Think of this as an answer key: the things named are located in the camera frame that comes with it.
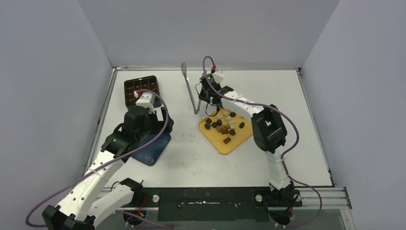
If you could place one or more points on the yellow plastic tray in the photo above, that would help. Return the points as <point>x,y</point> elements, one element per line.
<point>222,130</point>

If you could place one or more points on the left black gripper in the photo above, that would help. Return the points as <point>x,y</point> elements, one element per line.
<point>159,125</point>

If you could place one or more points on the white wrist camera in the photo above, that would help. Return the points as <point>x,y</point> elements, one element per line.
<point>217,75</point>
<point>145,100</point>

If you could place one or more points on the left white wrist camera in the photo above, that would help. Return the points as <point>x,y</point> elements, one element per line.
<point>145,100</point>

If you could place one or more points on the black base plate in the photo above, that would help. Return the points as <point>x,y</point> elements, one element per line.
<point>221,212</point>

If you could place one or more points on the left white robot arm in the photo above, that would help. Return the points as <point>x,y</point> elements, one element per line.
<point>79,209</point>

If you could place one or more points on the blue box lid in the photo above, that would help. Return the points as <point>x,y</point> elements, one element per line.
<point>150,154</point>

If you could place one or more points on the aluminium rail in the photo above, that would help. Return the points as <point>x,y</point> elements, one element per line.
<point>329,197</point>

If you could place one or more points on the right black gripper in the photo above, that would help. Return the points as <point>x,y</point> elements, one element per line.
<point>206,92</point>

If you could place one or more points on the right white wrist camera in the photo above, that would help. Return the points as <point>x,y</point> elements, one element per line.
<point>217,75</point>

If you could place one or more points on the metal tongs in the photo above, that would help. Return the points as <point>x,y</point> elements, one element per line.
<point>196,106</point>

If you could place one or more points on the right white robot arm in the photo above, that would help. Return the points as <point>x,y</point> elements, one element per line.
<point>269,133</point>

